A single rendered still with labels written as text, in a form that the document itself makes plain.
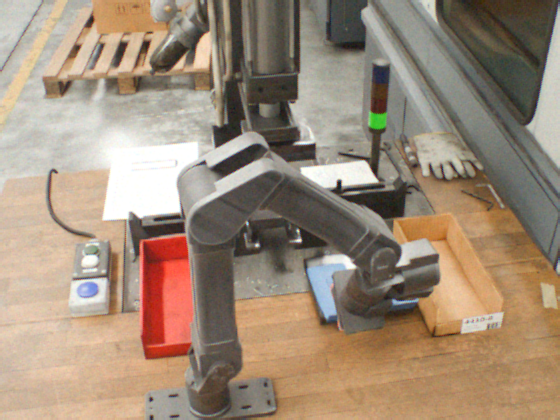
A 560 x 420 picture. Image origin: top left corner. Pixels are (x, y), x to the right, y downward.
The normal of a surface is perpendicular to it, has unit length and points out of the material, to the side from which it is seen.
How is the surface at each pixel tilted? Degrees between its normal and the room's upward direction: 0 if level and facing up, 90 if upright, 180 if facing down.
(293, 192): 95
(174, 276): 0
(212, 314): 89
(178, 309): 0
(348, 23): 90
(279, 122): 0
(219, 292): 90
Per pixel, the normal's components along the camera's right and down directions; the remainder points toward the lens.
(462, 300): -0.02, -0.81
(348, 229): 0.21, 0.46
